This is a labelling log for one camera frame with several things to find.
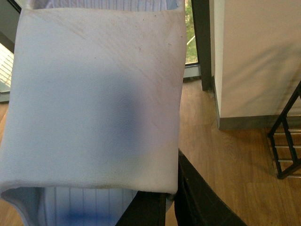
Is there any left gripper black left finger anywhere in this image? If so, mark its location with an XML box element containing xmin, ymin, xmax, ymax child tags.
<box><xmin>116</xmin><ymin>191</ymin><xmax>166</xmax><ymax>226</ymax></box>

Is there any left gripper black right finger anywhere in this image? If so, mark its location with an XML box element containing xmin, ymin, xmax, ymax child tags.
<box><xmin>174</xmin><ymin>151</ymin><xmax>246</xmax><ymax>226</ymax></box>

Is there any black metal shoe rack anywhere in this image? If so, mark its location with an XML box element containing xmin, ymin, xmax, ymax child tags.
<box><xmin>268</xmin><ymin>84</ymin><xmax>301</xmax><ymax>179</ymax></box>

